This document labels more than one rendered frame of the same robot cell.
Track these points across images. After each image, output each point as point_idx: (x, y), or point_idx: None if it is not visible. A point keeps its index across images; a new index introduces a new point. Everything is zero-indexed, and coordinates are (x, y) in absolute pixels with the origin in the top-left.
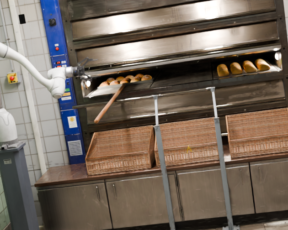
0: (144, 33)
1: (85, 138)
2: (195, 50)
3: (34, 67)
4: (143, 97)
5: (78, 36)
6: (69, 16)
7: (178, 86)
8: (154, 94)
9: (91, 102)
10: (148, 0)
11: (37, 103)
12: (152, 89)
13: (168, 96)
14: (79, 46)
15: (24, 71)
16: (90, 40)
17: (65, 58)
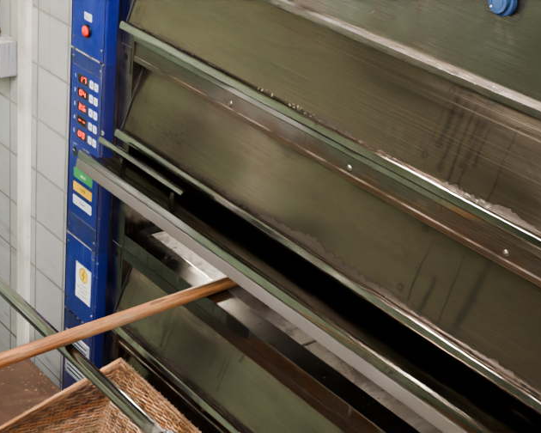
0: (325, 143)
1: (108, 351)
2: (458, 356)
3: (45, 52)
4: (130, 414)
5: (143, 21)
6: None
7: (369, 426)
8: (291, 384)
9: (137, 264)
10: (382, 9)
11: (37, 164)
12: (292, 364)
13: (335, 427)
14: (147, 58)
15: (21, 50)
16: (172, 58)
17: (99, 76)
